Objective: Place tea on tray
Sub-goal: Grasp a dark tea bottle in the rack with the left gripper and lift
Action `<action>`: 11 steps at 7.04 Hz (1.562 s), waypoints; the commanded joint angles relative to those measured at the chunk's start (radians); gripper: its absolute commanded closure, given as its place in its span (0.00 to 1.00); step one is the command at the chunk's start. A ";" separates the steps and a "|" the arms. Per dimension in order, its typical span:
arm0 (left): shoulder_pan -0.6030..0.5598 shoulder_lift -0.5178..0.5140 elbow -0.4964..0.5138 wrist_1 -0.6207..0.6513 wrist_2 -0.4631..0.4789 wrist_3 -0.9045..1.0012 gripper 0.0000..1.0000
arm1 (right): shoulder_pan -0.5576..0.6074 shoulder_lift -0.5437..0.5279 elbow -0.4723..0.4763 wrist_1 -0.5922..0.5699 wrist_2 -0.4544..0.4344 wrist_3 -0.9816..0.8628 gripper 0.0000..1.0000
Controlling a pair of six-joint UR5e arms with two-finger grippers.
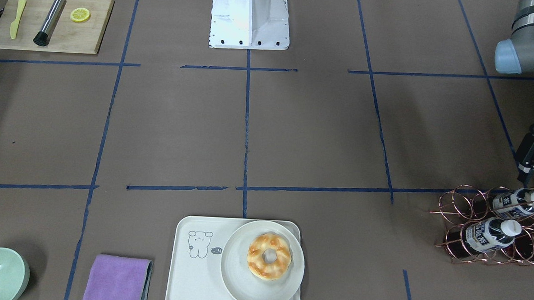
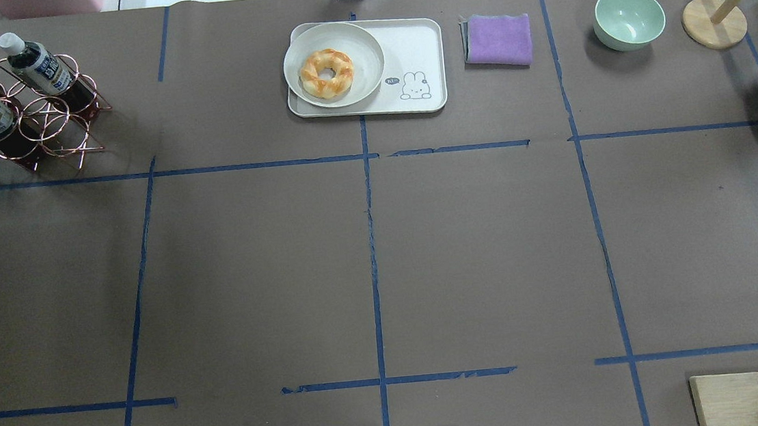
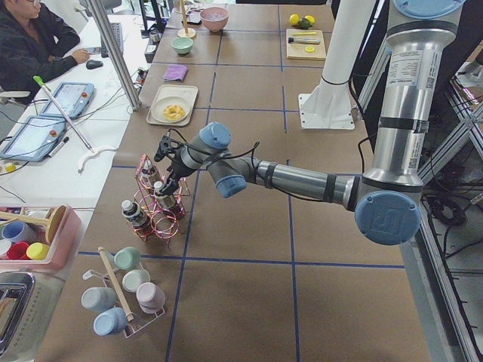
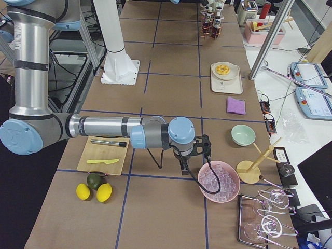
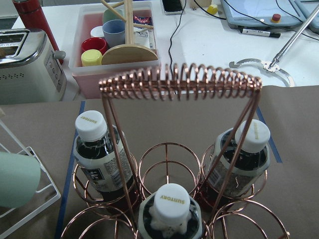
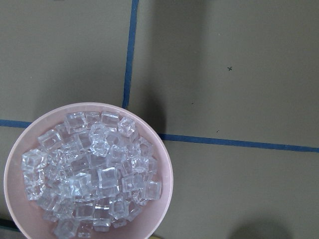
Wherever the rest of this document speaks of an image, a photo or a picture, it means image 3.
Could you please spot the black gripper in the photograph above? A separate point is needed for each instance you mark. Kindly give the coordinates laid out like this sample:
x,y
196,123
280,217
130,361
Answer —
x,y
176,172

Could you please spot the cream serving tray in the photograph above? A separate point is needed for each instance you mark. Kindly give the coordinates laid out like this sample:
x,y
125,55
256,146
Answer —
x,y
187,92

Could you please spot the glazed twisted donut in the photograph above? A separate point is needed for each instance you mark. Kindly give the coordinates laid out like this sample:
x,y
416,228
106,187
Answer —
x,y
173,113

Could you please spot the cream plate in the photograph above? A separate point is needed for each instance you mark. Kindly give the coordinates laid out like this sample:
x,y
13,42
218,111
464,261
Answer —
x,y
159,105

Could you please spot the purple folded cloth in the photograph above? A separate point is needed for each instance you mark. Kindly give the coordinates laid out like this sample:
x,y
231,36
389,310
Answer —
x,y
175,73

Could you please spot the green mug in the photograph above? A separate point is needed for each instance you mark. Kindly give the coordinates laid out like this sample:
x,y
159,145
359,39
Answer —
x,y
127,258

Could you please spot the black marker pen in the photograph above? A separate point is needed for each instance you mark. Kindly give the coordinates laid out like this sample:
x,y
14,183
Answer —
x,y
58,147

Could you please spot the white mug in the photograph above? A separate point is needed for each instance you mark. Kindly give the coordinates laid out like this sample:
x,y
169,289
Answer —
x,y
134,278

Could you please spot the mint green bowl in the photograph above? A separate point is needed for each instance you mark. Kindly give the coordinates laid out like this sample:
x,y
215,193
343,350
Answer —
x,y
182,45

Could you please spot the far teach pendant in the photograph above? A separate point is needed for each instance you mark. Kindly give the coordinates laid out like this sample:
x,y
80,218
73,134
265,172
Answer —
x,y
74,97

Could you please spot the teach pendant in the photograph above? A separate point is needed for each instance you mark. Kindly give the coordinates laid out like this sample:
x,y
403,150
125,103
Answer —
x,y
35,139
74,97

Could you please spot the pink storage box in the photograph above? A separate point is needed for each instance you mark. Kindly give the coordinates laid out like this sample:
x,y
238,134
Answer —
x,y
60,248

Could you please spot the pink mug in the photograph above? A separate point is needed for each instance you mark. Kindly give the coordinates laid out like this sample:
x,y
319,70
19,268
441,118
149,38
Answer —
x,y
150,297

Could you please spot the wooden stand in box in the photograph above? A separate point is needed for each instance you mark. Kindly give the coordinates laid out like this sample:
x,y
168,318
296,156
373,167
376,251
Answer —
x,y
51,224

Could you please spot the black computer mouse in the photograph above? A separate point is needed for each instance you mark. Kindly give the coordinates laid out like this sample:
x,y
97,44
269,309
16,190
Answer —
x,y
93,64

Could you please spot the black scale with cup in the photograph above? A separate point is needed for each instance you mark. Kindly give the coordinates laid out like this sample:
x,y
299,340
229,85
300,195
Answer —
x,y
152,45

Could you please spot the white mug rack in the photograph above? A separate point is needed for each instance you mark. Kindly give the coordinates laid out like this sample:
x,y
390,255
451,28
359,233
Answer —
x,y
111,277

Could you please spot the near teach pendant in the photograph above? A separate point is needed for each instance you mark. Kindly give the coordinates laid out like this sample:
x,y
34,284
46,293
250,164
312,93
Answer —
x,y
35,139

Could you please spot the grey blue mug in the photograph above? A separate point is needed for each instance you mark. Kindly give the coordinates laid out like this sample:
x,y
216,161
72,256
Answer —
x,y
98,299

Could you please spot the pink bowl of ice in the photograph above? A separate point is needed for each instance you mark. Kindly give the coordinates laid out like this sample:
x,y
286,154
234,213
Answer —
x,y
214,19

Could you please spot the yellow cup in box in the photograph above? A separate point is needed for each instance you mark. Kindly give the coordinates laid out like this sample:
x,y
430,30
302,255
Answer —
x,y
37,251

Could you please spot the bamboo cutting board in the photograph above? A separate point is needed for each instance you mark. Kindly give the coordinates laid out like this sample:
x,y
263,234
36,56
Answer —
x,y
297,51

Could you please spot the light blue mug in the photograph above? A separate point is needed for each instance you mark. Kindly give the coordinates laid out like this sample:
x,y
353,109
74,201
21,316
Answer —
x,y
111,321

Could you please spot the black steel muddler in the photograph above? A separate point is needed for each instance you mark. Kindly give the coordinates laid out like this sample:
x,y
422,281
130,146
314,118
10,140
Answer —
x,y
296,40

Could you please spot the blue cup in box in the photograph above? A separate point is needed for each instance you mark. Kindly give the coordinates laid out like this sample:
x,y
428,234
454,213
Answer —
x,y
18,231

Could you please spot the red cup in box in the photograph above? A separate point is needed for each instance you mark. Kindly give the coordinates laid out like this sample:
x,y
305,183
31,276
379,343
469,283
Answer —
x,y
18,251

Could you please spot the left yellow lemon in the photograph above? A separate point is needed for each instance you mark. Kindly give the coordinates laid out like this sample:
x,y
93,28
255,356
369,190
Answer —
x,y
294,19

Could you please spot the seated person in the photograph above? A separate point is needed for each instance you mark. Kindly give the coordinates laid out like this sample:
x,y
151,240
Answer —
x,y
35,41

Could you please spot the green lime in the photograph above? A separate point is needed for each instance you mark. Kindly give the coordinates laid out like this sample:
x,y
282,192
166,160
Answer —
x,y
304,23

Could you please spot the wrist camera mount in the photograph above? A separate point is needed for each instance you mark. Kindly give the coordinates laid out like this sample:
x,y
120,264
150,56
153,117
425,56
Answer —
x,y
168,148

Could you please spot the copper wire bottle rack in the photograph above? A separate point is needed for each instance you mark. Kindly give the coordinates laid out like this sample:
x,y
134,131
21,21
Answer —
x,y
164,212

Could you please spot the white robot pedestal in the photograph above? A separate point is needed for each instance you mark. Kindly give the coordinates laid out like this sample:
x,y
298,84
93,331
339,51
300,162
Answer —
x,y
328,106

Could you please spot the aluminium frame post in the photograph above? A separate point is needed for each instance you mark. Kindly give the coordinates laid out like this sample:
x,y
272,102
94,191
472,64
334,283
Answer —
x,y
103,24

